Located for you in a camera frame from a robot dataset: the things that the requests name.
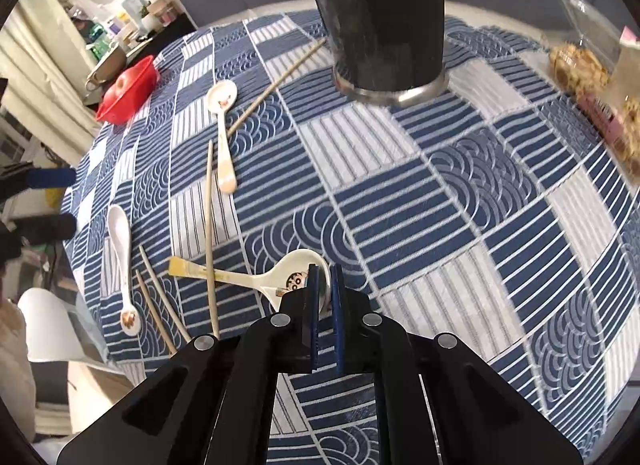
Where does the bamboo chopstick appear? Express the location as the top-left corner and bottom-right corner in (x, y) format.
(135, 270), (178, 356)
(205, 140), (221, 339)
(138, 245), (192, 343)
(227, 39), (327, 137)

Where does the blue white patterned tablecloth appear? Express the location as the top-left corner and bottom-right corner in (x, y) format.
(60, 10), (640, 465)

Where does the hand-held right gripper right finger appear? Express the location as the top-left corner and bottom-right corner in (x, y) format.
(330, 264), (585, 465)

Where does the clear bag of cookies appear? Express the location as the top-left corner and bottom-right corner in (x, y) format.
(547, 0), (640, 176)

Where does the large cartoon print spoon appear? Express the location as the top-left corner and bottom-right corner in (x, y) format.
(168, 248), (332, 316)

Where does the row of small bottles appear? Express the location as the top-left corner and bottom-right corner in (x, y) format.
(65, 0), (177, 57)

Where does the white chair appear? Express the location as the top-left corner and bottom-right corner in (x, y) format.
(17, 287), (108, 363)

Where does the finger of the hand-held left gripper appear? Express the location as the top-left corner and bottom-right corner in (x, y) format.
(0, 214), (77, 247)
(0, 165), (77, 202)

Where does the black utensil holder cup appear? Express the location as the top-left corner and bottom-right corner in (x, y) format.
(299, 0), (449, 106)

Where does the small printed ceramic spoon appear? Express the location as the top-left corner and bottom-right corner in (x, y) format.
(207, 79), (239, 195)

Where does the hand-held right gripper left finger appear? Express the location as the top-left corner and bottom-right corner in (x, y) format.
(56, 264), (321, 465)

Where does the cream curtain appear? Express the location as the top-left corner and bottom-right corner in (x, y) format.
(0, 0), (116, 166)

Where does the red plastic basket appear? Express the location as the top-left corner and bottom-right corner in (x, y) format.
(95, 55), (162, 125)

